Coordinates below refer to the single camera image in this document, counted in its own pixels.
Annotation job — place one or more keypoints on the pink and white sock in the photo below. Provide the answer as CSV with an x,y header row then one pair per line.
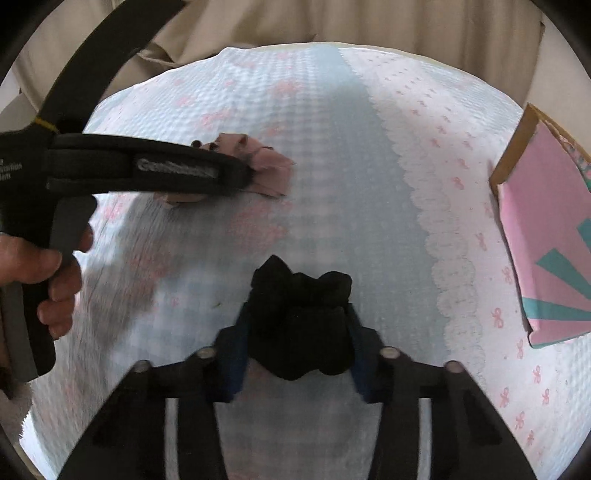
x,y
272,175

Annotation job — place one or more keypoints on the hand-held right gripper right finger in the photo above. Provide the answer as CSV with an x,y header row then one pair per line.
x,y
364,369

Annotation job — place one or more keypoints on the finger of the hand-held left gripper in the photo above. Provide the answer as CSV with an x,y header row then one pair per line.
x,y
101,60
138,164

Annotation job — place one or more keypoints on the beige curtain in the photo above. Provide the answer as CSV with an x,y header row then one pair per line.
x,y
369,23

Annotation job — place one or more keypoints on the person's left hand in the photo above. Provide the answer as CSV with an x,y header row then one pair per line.
x,y
27,261

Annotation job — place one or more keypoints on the pink patterned cardboard box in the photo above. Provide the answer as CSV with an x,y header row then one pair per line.
x,y
545,207

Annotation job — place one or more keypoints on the blue and pink printed blanket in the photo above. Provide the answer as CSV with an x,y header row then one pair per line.
x,y
323,184

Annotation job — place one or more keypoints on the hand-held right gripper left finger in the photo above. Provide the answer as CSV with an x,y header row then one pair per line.
x,y
233,369

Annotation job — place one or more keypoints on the black sock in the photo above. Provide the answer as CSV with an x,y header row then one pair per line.
x,y
300,323

